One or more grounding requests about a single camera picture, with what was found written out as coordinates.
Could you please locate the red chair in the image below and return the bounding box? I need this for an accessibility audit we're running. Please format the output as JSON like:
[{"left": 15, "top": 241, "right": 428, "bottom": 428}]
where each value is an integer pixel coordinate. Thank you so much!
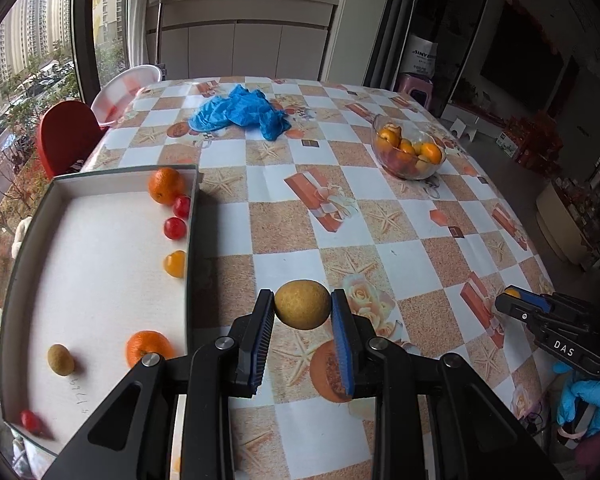
[{"left": 36, "top": 100, "right": 106, "bottom": 178}]

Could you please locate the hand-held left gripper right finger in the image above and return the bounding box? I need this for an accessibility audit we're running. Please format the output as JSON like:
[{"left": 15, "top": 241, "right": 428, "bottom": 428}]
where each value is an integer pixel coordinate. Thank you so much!
[{"left": 330, "top": 288, "right": 551, "bottom": 480}]

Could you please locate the white cardboard box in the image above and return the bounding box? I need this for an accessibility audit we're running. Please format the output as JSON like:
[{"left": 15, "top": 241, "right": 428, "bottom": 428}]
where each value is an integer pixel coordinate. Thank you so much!
[{"left": 0, "top": 164, "right": 203, "bottom": 456}]

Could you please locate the stack of red boxes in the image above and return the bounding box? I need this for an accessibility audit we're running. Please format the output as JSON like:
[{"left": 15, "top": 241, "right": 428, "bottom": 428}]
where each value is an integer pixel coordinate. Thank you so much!
[{"left": 500, "top": 110, "right": 563, "bottom": 171}]

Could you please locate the black television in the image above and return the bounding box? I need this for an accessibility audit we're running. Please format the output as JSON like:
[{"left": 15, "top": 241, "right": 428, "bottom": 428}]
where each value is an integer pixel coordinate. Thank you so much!
[{"left": 480, "top": 2, "right": 566, "bottom": 113}]

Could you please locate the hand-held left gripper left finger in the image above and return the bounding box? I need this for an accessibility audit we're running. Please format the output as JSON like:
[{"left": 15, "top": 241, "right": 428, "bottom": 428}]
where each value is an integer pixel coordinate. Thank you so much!
[{"left": 42, "top": 288, "right": 276, "bottom": 480}]

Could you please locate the brown round fruit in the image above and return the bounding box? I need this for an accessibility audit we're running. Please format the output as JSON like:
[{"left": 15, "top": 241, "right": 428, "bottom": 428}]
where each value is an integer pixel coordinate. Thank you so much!
[
  {"left": 274, "top": 280, "right": 332, "bottom": 331},
  {"left": 47, "top": 344, "right": 76, "bottom": 376}
]

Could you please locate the small white step stool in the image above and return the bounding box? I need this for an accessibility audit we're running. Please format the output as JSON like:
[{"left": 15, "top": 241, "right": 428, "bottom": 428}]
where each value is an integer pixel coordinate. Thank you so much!
[{"left": 450, "top": 117, "right": 478, "bottom": 140}]

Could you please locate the white cabinet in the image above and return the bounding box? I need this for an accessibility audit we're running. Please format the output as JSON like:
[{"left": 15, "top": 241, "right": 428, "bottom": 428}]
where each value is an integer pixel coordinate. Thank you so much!
[{"left": 147, "top": 0, "right": 341, "bottom": 82}]

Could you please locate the clear glass bowl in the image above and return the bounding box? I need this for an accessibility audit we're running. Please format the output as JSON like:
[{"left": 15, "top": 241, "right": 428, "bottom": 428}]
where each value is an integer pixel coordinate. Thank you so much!
[{"left": 371, "top": 112, "right": 447, "bottom": 181}]

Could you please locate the white plastic chair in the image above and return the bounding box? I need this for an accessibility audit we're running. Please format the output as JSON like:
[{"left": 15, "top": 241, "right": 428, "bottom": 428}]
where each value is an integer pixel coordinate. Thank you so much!
[{"left": 90, "top": 63, "right": 163, "bottom": 128}]

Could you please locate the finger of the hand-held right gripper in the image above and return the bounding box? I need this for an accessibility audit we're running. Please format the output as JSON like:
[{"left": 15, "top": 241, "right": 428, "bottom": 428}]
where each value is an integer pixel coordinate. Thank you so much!
[
  {"left": 517, "top": 289, "right": 600, "bottom": 328},
  {"left": 495, "top": 294, "right": 556, "bottom": 336}
]

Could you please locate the pile of blue gloves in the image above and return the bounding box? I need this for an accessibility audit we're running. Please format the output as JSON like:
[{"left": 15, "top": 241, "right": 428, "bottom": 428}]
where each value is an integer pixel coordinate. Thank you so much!
[{"left": 188, "top": 84, "right": 292, "bottom": 141}]

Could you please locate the metal pole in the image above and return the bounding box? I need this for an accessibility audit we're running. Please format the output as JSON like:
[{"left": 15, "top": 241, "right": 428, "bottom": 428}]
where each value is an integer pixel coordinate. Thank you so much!
[{"left": 155, "top": 0, "right": 173, "bottom": 81}]

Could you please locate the white shopping bag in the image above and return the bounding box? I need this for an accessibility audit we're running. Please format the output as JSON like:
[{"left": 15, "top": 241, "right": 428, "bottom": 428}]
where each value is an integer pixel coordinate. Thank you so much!
[{"left": 405, "top": 35, "right": 441, "bottom": 81}]

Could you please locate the grey curtain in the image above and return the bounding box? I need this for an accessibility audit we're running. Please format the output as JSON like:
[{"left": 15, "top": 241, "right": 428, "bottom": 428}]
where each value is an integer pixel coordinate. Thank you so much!
[{"left": 365, "top": 0, "right": 416, "bottom": 91}]

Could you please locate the white low stand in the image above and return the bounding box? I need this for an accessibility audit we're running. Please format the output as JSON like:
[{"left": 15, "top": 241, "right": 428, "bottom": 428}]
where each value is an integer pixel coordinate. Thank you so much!
[{"left": 442, "top": 102, "right": 511, "bottom": 143}]

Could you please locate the spotted orange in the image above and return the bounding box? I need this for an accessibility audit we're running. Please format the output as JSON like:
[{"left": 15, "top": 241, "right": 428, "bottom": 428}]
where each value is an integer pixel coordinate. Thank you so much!
[
  {"left": 147, "top": 167, "right": 186, "bottom": 206},
  {"left": 126, "top": 330, "right": 177, "bottom": 368}
]

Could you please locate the pink plastic stool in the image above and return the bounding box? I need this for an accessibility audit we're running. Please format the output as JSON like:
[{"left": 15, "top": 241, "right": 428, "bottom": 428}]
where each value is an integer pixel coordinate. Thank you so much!
[{"left": 396, "top": 74, "right": 436, "bottom": 111}]

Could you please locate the red round fruit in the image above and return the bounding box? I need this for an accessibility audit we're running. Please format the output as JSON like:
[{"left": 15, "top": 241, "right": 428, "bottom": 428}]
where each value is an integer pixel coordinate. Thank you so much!
[{"left": 380, "top": 150, "right": 413, "bottom": 173}]

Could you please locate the white curtain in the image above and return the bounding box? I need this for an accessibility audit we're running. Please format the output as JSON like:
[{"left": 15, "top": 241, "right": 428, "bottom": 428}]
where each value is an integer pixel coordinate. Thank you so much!
[{"left": 125, "top": 0, "right": 168, "bottom": 68}]

